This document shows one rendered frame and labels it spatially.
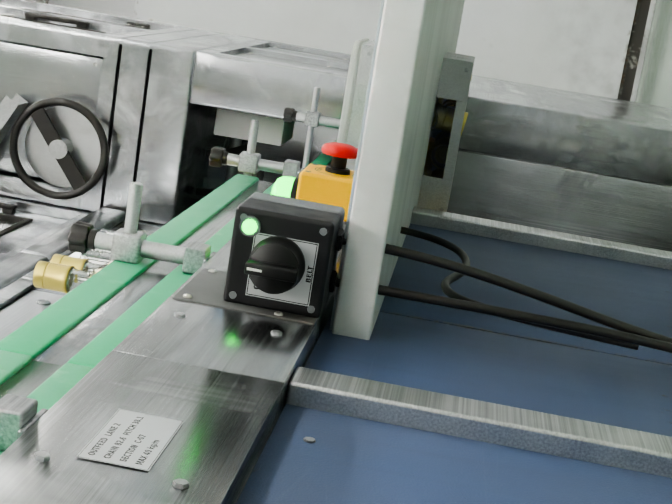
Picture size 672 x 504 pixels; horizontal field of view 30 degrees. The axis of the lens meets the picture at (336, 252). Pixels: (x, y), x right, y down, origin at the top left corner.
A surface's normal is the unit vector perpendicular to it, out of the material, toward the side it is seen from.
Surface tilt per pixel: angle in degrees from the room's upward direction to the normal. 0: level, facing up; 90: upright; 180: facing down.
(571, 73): 90
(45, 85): 90
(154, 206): 90
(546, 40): 90
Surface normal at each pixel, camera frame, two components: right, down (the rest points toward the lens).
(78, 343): 0.15, -0.96
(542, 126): -0.12, 0.20
